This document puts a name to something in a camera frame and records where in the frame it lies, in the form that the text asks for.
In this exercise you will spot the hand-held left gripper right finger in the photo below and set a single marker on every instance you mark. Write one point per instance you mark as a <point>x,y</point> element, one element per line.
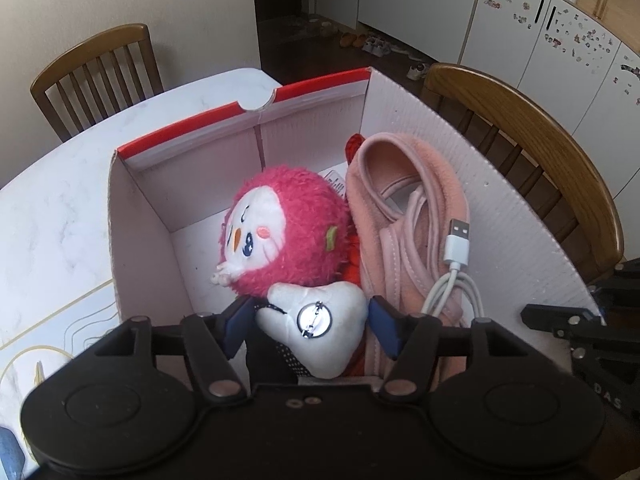
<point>387,327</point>

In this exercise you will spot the brown slipper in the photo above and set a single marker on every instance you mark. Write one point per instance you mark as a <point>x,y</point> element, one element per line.
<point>360,40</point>
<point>347,40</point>

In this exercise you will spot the white and wood wall cabinet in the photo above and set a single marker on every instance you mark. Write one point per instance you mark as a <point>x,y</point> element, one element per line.
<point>500,35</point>

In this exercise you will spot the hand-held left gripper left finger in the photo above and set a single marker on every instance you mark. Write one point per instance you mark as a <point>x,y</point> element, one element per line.
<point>235,327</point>

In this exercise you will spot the red cloth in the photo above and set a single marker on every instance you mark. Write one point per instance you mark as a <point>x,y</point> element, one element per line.
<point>354,142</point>

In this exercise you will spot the wooden slatted chair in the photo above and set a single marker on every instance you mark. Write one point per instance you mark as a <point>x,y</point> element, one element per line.
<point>100,42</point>

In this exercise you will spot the black dotted band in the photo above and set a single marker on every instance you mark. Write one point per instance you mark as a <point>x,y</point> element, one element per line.
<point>280,355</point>

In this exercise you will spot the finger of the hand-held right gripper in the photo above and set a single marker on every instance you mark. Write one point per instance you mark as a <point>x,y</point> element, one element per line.
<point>565,321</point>
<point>625,285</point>

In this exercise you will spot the red cardboard shoe box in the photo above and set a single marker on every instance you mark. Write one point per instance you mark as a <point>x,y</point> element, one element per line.
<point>500,220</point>

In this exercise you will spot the pink fleece cloth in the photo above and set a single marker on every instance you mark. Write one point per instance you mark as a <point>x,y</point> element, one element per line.
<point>440,175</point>

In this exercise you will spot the white heart plush badge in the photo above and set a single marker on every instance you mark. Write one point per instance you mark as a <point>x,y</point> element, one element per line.
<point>340,310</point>

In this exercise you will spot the pink round plush toy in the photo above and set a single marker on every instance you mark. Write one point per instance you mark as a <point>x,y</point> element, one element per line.
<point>300,220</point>

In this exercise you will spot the wooden curved-back chair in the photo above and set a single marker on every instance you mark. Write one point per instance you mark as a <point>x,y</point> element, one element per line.
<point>550,125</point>

